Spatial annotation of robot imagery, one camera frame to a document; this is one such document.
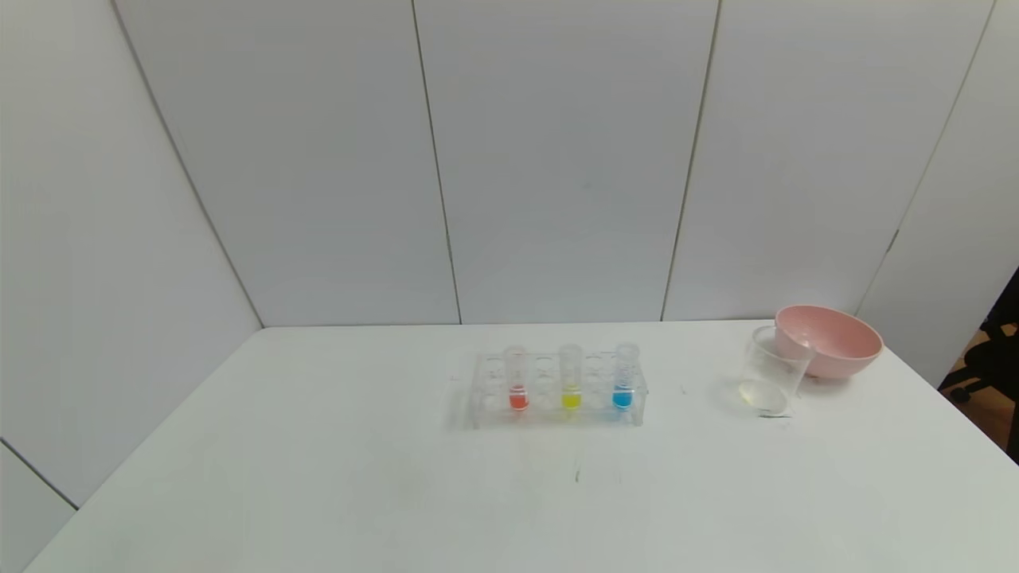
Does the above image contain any clear plastic beaker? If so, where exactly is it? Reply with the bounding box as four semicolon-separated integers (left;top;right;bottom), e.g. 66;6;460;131
738;325;817;419

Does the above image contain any pink bowl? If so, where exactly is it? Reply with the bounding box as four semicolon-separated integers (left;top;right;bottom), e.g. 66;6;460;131
775;305;885;380

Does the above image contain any yellow pigment test tube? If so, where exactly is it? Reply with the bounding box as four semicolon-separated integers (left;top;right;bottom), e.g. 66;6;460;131
558;344;585;412

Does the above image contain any black office chair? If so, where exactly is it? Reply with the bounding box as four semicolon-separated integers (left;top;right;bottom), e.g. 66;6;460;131
941;317;1019;405

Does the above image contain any clear acrylic test tube rack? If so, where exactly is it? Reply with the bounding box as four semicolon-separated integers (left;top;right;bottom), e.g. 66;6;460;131
468;349;648;430

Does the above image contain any red pigment test tube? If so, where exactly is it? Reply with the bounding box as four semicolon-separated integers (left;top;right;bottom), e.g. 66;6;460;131
503;345;531;412

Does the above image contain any blue pigment test tube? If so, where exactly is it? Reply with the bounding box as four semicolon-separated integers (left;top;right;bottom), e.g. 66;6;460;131
613;343;642;412

